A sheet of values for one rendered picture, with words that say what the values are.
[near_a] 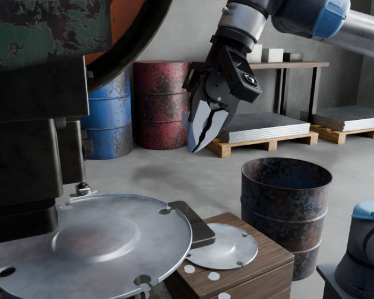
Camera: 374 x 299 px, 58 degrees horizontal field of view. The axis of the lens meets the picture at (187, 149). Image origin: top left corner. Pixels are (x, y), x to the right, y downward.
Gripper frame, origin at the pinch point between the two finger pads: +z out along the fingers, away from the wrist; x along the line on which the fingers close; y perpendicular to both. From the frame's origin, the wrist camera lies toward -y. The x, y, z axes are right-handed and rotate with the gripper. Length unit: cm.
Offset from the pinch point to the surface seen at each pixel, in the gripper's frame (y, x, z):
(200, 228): -7.6, -2.1, 11.5
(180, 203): 1.7, -2.8, 11.2
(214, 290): 22, -40, 42
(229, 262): 32, -50, 37
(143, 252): -10.1, 7.4, 15.7
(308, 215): 45, -94, 16
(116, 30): 29.5, 13.3, -15.5
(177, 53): 321, -124, -64
